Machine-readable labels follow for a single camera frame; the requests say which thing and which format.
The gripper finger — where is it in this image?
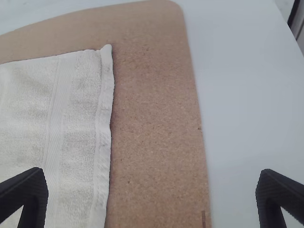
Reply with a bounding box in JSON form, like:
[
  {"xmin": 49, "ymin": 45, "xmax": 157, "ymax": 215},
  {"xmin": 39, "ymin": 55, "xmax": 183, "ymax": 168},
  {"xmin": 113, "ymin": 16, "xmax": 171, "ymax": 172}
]
[
  {"xmin": 255, "ymin": 169, "xmax": 304, "ymax": 228},
  {"xmin": 0, "ymin": 167, "xmax": 49, "ymax": 228}
]

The pale towel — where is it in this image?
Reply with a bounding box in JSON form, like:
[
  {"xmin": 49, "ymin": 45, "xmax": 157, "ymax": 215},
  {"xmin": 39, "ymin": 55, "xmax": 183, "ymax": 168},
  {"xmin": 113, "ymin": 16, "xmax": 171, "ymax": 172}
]
[{"xmin": 0, "ymin": 44, "xmax": 115, "ymax": 228}]

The cork mat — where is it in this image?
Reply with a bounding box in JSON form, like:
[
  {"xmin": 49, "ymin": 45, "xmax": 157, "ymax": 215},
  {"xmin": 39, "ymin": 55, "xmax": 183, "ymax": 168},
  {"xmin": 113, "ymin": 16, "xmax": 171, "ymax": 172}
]
[{"xmin": 0, "ymin": 0, "xmax": 212, "ymax": 228}]

